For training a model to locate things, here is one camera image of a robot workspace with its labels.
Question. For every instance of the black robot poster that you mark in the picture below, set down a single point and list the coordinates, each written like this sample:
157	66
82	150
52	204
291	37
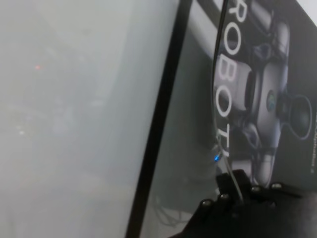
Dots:
272	99

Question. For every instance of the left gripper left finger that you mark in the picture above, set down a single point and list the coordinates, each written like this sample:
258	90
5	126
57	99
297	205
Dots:
225	186

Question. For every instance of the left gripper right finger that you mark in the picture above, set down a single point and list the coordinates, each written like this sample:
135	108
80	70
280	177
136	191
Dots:
244	180

